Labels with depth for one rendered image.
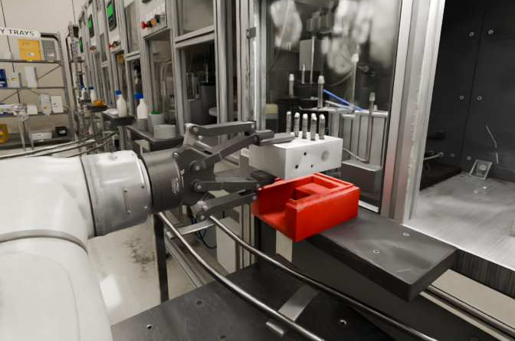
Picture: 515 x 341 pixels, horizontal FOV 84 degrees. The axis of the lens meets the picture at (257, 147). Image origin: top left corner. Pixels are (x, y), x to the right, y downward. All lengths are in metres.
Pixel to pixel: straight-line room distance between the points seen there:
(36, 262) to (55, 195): 0.08
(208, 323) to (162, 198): 0.39
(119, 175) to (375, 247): 0.37
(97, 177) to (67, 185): 0.03
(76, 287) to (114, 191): 0.11
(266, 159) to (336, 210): 0.16
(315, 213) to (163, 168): 0.25
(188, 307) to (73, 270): 0.48
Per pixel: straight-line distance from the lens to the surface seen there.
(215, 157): 0.38
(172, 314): 0.71
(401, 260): 0.47
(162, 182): 0.34
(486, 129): 0.94
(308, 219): 0.47
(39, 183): 0.32
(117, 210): 0.33
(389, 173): 0.56
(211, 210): 0.41
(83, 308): 0.25
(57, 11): 7.68
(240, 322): 0.68
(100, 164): 0.34
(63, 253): 0.28
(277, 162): 0.43
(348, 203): 0.54
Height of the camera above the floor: 1.15
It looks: 13 degrees down
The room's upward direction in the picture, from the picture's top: straight up
